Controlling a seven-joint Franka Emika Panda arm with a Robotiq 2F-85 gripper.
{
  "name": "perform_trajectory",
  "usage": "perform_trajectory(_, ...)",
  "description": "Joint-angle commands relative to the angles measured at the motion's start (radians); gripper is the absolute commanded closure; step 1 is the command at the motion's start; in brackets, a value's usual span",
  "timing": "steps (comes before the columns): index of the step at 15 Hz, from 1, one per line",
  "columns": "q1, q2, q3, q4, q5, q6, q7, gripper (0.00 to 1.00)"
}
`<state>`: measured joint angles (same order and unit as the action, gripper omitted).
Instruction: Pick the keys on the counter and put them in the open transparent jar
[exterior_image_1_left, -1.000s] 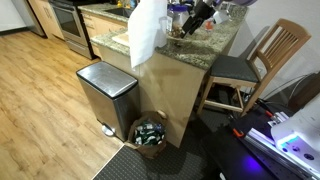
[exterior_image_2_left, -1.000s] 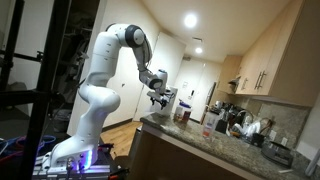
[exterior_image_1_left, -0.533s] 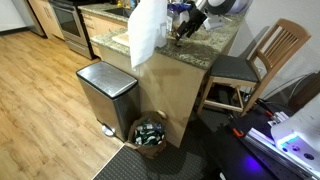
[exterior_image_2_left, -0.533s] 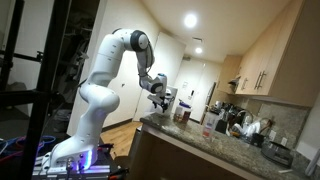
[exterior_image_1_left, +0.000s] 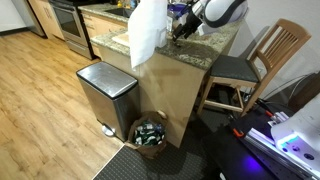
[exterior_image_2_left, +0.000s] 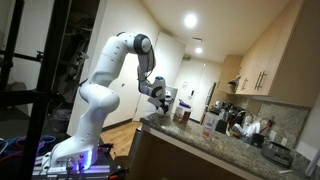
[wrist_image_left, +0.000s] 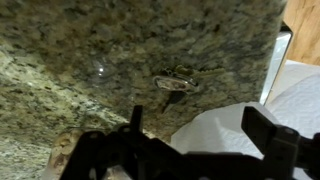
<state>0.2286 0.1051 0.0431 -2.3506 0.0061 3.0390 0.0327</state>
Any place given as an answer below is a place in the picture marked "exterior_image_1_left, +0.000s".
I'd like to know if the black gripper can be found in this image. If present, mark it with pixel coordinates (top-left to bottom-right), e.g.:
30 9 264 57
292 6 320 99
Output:
171 1 205 43

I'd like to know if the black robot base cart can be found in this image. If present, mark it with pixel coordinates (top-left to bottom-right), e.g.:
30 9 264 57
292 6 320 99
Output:
202 103 320 180

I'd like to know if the white hanging cloth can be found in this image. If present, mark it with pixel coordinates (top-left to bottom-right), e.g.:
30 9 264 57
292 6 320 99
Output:
127 0 169 70

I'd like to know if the cream cutting board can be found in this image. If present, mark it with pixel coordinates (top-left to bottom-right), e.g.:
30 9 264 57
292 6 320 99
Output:
111 31 132 48

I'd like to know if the wooden kitchen island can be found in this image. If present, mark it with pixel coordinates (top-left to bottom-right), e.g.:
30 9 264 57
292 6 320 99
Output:
77 2 250 150

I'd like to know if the kitchen sink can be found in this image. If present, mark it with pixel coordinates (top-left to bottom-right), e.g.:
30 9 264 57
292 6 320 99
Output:
104 7 135 19

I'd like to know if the wooden chair with dark seat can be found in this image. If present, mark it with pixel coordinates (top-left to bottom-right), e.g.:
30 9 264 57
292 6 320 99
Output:
196 18 313 118

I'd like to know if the stainless steel trash can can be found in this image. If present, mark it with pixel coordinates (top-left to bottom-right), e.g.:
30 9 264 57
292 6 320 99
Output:
75 60 142 143

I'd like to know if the brown paper bag of cans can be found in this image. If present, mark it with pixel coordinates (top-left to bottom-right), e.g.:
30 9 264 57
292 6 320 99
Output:
124 110 169 160

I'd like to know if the stainless steel oven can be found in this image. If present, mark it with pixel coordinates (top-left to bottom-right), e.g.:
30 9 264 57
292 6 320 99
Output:
47 0 98 61

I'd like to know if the orange black clamp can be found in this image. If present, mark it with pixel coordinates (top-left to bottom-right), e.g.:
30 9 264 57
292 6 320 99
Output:
232 127 246 139

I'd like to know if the light wood lower cabinet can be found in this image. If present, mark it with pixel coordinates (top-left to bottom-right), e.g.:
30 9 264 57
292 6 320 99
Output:
27 0 65 41

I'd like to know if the dark brown furniture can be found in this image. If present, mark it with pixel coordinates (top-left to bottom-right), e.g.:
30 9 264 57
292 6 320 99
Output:
287 71 320 113

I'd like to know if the dark floor mat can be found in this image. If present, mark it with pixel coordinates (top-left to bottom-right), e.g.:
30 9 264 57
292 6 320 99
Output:
91 109 235 180

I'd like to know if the stainless steel fridge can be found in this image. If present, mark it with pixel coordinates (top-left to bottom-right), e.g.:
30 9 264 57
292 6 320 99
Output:
11 0 47 38

